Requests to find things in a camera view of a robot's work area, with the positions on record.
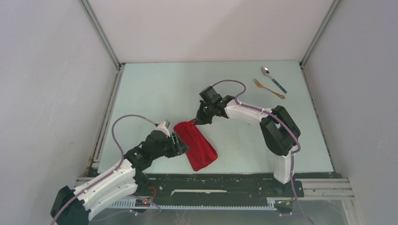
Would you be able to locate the corner aluminium profile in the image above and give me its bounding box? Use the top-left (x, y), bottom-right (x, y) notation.
top-left (299, 0), bottom-right (343, 171)
top-left (80, 0), bottom-right (123, 168)

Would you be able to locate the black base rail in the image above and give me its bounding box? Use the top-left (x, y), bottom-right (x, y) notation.
top-left (135, 173), bottom-right (304, 208)

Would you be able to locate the aluminium frame rail front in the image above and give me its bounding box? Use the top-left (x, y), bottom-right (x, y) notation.
top-left (63, 177), bottom-right (355, 225)

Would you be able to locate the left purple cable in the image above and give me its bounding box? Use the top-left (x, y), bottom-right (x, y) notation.
top-left (51, 114), bottom-right (159, 225)

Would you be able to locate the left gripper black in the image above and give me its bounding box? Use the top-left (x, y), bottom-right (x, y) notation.
top-left (152, 132), bottom-right (190, 160)

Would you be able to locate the red cloth napkin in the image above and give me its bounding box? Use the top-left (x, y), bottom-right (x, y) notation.
top-left (174, 119), bottom-right (218, 172)

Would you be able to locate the silver spoon blue handle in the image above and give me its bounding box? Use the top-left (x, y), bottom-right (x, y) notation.
top-left (261, 67), bottom-right (287, 94)

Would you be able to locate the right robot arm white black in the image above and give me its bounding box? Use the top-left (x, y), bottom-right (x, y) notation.
top-left (193, 86), bottom-right (301, 196)

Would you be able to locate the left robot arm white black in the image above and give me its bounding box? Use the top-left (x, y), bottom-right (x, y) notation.
top-left (50, 130), bottom-right (189, 225)

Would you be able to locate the gold fork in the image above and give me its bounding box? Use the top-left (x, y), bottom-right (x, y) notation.
top-left (253, 79), bottom-right (285, 99)

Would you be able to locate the right corner aluminium profile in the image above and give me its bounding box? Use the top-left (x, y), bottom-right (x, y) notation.
top-left (299, 0), bottom-right (343, 171)

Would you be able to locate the left corner aluminium profile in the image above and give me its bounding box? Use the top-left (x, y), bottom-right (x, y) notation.
top-left (80, 0), bottom-right (123, 168)

